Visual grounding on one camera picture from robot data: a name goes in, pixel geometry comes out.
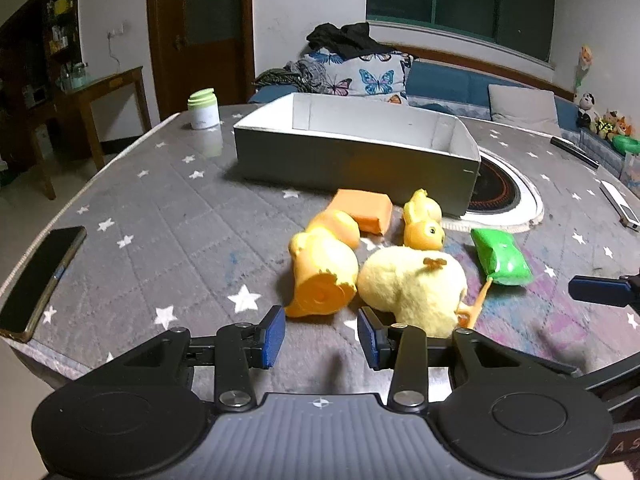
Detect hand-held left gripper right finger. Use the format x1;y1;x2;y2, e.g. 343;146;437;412
356;306;592;409

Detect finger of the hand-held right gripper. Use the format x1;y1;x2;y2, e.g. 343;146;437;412
568;270;640;309

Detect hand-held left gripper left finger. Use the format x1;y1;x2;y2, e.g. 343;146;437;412
72;304;287;413

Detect yellow plush chick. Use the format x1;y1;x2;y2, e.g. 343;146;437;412
356;247;495;339

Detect yellow plastic duck toy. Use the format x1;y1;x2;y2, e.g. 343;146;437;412
287;210;361;318

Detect small orange chick toy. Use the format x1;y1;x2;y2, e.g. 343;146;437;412
402;188;446;251

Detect orange block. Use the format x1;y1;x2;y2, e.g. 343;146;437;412
327;188;393;236

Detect white cardboard box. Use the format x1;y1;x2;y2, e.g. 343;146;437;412
233;92;482;217

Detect white remote control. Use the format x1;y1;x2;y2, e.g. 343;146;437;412
599;180;640;231

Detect clear plastic box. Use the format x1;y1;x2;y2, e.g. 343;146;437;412
620;152;640;191

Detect round built-in stove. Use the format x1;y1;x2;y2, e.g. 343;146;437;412
445;152;545;233

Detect black remote control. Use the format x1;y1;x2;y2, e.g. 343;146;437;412
550;136;600;169

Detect grey starred table cover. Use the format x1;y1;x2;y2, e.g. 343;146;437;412
0;102;640;396

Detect small stuffed toys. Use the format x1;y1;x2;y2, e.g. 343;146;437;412
595;109;636;141

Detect panda plush toy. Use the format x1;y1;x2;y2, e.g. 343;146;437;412
575;92;600;133

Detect white cushion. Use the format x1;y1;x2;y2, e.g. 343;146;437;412
487;83;561;128

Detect black smartphone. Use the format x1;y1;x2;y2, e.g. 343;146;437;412
0;226;88;344

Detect white jar with green lid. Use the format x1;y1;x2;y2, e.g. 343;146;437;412
187;88;222;131

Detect blue sofa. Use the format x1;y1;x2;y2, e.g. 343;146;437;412
248;60;640;181

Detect grey clothes pile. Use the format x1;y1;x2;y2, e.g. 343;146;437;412
254;57;321;93

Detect butterfly print pillow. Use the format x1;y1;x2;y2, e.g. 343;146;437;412
306;47;415;106

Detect brown wooden door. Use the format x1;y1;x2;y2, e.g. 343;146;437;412
146;0;256;120

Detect black clothing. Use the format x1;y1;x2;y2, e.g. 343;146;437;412
306;22;396;61

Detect wooden side table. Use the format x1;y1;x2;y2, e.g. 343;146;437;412
30;66;153;201

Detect clear glass jars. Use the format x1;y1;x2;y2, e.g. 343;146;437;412
59;61;91;92

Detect dark wooden shelf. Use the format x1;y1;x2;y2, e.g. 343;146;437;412
0;0;83;171

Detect mermaid wall sticker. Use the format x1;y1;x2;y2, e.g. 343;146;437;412
574;44;593;92

